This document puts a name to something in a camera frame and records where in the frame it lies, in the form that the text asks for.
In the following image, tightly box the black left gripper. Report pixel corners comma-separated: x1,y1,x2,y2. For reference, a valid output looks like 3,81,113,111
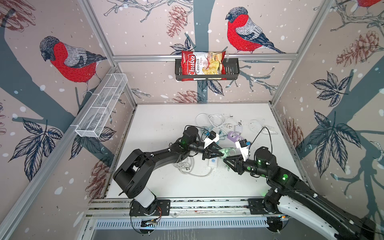
188,141,224,161

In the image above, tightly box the green plug adapter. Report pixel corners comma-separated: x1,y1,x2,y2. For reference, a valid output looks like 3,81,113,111
220,148,236,156

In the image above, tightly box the teal multi-head charging cable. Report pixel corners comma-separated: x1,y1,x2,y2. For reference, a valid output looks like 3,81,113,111
200,127,229,142

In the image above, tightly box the white blue power strip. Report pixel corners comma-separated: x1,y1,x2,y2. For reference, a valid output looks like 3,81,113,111
208,158,220,169

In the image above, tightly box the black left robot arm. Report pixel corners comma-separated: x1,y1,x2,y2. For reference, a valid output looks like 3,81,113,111
113,125,224,209

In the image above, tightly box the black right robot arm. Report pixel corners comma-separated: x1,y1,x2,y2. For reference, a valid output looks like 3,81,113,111
223,147,379,240

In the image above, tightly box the purple power strip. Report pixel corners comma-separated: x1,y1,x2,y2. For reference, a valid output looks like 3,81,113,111
227,131,244,143

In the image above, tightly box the red chips bag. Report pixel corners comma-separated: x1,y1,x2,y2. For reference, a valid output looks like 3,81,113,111
181,51,226,81

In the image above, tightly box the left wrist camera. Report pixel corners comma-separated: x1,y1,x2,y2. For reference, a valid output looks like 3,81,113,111
204,131,220,148

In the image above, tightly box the white power strip cord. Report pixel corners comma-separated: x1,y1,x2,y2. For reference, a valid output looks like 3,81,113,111
193,113,244,134

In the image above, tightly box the white charger adapter with cable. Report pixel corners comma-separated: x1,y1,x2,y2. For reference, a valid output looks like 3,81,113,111
249,119,278,135

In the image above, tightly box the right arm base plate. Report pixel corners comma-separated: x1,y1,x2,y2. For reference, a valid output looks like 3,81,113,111
246,198,285,216

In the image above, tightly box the aluminium front rail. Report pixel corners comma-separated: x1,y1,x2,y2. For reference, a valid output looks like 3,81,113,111
86,196,334,220

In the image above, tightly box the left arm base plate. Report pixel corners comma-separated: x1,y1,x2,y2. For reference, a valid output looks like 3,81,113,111
129,199,171,217

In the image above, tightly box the black wall basket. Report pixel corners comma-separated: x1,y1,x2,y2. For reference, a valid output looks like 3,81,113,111
175,58,240,82

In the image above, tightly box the white wire wall basket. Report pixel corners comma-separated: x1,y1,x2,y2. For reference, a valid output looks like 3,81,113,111
75,73,128,138

